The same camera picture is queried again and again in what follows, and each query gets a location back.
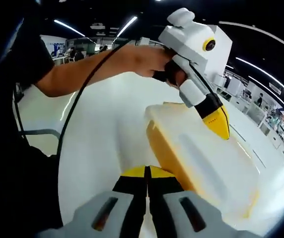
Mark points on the white ceiling light strip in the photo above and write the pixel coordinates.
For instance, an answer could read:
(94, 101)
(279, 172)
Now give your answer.
(68, 27)
(127, 26)

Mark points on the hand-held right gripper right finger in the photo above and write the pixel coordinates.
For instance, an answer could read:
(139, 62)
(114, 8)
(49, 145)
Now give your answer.
(181, 218)

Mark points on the person's black shirt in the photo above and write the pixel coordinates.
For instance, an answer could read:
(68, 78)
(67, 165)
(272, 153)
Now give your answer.
(32, 62)

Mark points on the white chair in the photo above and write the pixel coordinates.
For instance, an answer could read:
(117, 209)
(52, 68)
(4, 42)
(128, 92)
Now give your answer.
(42, 131)

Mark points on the translucent white lidded storage box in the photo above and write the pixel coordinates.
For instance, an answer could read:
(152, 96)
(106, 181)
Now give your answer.
(219, 168)

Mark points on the white square pillar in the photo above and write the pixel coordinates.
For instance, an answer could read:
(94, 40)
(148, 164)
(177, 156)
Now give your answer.
(225, 47)

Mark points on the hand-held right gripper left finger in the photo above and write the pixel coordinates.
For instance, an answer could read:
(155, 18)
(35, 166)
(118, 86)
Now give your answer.
(102, 218)

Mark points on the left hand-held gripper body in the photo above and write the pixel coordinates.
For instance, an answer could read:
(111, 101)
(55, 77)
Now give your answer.
(184, 39)

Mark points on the person's left hand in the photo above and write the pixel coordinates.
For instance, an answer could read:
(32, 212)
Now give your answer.
(152, 59)

